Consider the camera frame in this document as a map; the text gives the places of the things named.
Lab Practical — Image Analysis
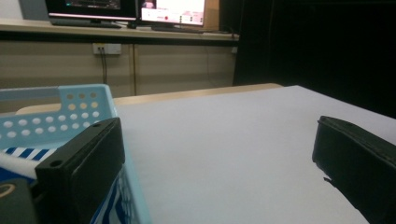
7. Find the white table mat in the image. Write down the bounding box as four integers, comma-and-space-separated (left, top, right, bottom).
113, 85, 396, 224

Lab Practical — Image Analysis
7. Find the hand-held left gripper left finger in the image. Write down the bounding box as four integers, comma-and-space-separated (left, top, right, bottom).
35, 117, 126, 224

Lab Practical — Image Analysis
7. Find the black keyboard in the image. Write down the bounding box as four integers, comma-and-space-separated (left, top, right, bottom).
49, 18, 122, 30
151, 24, 204, 34

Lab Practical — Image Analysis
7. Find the black curtain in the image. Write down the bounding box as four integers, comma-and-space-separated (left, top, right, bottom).
233, 0, 396, 119

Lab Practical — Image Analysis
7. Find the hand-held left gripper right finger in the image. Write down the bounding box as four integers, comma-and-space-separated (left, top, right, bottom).
312, 115, 396, 224

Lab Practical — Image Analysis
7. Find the white wall socket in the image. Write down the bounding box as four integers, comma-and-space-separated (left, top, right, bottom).
92, 42, 122, 56

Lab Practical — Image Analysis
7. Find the long wooden counter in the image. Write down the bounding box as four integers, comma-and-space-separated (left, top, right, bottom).
0, 18, 240, 43

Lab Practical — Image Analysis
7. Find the computer monitor with bright screen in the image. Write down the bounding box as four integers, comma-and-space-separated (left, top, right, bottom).
138, 0, 206, 27

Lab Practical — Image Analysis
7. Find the black cable from wall socket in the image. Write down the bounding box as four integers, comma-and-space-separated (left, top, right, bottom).
98, 47, 108, 85

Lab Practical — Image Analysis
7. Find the black computer monitor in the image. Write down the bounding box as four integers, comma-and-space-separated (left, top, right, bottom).
45, 0, 138, 22

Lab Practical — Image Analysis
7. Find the wooden table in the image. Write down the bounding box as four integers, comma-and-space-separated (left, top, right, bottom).
15, 82, 283, 116

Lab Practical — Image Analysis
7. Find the grey box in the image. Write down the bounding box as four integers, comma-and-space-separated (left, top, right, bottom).
18, 0, 50, 21

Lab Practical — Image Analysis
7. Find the light blue plastic basket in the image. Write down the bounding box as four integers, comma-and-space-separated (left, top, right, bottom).
0, 83, 153, 224

